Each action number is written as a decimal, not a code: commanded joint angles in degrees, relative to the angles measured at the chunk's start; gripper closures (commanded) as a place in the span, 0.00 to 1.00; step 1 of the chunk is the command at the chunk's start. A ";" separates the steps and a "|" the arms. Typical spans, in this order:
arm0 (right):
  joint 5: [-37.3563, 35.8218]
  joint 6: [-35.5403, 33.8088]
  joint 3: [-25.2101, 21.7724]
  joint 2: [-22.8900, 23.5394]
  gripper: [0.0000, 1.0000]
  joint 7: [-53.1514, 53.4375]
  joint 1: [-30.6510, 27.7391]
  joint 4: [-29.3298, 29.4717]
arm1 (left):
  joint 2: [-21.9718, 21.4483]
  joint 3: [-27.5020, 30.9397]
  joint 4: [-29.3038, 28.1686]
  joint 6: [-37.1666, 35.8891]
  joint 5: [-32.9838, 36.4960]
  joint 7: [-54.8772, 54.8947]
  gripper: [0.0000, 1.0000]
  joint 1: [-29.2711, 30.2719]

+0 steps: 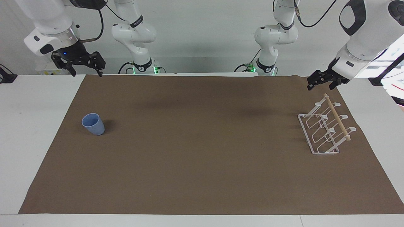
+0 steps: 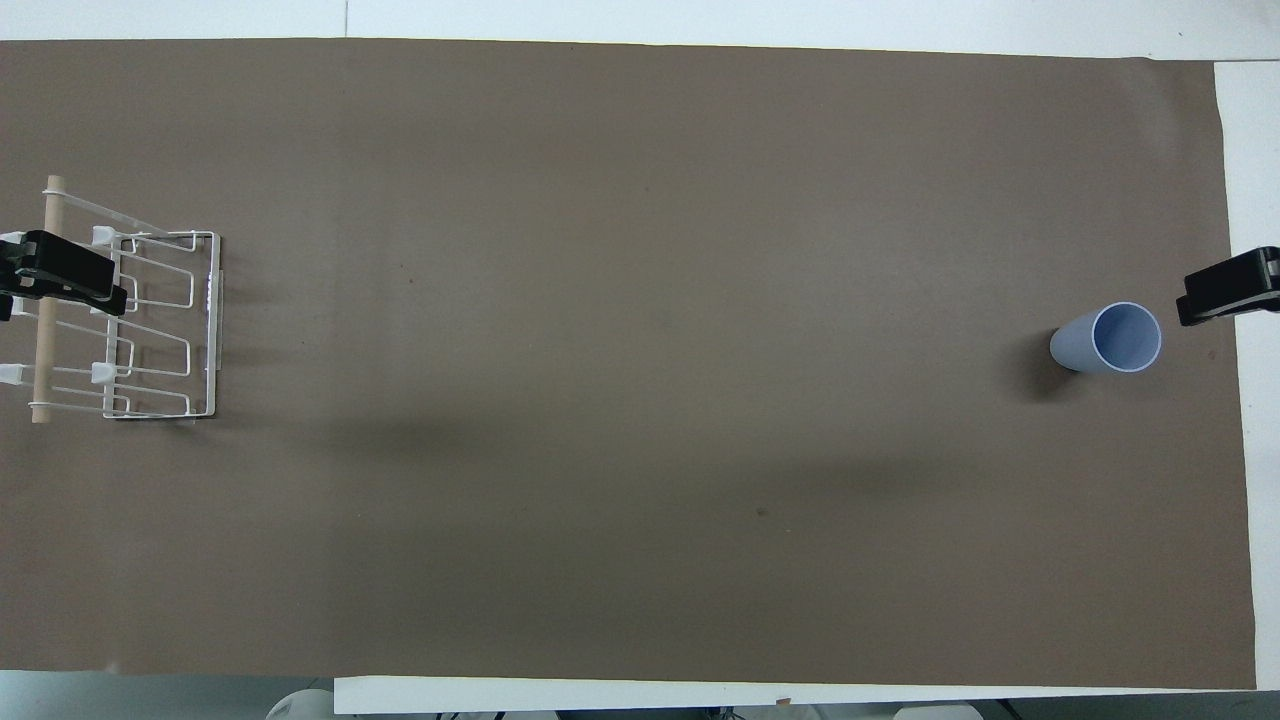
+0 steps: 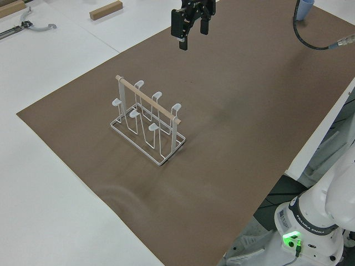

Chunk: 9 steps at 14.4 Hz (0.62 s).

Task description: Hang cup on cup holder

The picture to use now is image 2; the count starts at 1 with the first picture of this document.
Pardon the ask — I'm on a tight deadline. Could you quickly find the light blue plastic cup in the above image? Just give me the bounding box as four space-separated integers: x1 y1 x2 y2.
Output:
1049 302 1164 377

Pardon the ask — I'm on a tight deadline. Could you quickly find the black stand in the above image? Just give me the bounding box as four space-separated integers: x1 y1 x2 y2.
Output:
0 230 129 322
1175 246 1280 328

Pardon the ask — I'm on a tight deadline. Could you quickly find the white wire cup holder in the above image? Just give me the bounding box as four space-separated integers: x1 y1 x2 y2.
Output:
0 176 224 427

